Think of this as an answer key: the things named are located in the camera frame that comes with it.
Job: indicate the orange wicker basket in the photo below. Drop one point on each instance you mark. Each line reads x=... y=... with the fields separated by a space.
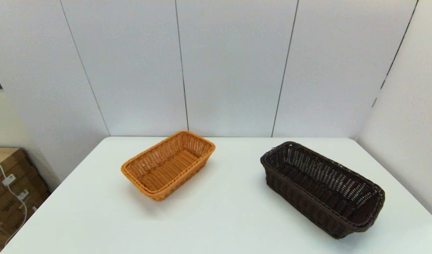
x=166 y=169

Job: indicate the dark brown wicker basket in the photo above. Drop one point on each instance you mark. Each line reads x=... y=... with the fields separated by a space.
x=307 y=199

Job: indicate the white paper label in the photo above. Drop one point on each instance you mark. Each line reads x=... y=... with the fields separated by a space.
x=23 y=194
x=8 y=180

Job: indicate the light brown cardboard box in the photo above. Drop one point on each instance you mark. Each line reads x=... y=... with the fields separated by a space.
x=4 y=157

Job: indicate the printed brown cardboard box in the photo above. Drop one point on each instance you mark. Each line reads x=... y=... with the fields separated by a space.
x=11 y=213

